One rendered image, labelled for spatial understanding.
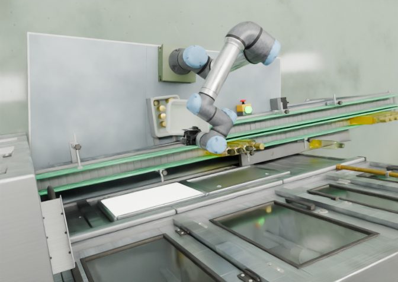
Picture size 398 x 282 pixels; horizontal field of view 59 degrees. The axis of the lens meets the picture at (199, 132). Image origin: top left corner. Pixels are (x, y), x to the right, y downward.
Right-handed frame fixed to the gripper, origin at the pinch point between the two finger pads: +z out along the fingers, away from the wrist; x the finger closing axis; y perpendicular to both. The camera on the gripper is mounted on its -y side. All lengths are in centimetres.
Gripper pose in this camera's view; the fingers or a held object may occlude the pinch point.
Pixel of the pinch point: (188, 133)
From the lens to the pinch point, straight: 175.5
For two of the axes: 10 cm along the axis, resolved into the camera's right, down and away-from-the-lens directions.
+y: -8.9, 0.5, -4.5
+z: -4.5, -1.4, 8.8
